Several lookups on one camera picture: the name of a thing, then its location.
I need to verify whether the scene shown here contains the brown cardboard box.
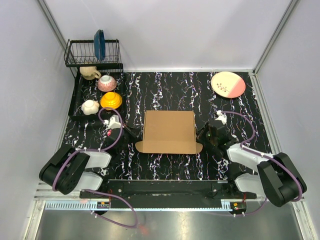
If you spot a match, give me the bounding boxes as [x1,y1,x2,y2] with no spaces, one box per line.
[135,110,203,155]

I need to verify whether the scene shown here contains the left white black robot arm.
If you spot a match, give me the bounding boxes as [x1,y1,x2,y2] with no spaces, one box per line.
[39,125,137,198]

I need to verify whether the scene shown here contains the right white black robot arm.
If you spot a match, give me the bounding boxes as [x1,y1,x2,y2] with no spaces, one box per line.
[196,120,307,207]

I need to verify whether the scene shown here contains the yellow ribbed bowl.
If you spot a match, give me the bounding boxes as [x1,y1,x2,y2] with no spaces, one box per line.
[100,91,123,109]

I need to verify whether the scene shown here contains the white flower shaped cup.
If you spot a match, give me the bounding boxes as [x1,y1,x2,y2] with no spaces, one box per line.
[81,99,100,116]

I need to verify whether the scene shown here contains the pink cream round plate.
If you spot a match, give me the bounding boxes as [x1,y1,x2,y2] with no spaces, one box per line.
[210,71,246,99]

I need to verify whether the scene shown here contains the black tray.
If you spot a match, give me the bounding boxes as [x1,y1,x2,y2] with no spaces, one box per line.
[68,69,127,122]

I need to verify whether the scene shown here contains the pink patterned bowl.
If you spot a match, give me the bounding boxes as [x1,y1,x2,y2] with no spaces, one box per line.
[97,75,117,92]

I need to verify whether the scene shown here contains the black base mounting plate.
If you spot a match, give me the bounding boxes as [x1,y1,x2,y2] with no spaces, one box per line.
[79,179,258,210]

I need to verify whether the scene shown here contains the beige mug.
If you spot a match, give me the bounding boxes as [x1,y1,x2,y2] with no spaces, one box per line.
[79,66,102,81]

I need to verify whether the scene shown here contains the blue plate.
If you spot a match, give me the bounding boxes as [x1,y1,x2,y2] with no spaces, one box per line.
[93,29,106,62]

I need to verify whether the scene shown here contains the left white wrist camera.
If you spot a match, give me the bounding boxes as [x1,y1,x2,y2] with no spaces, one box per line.
[103,114,122,129]

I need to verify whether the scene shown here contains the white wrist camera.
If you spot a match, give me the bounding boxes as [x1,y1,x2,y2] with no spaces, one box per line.
[103,114,122,129]
[215,110,227,125]

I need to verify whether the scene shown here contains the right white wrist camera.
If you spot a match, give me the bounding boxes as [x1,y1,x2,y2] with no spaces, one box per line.
[215,110,227,125]

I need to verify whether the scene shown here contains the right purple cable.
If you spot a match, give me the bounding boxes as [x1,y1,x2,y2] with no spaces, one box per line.
[199,110,308,217]

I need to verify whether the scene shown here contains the purple cable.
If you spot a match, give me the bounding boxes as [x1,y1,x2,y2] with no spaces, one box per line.
[199,110,308,217]
[51,107,139,228]

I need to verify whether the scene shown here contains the black wire dish rack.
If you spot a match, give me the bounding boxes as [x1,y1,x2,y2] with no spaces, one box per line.
[63,39,124,72]

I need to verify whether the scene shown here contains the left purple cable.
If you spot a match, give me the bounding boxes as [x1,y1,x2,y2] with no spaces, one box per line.
[51,107,139,228]

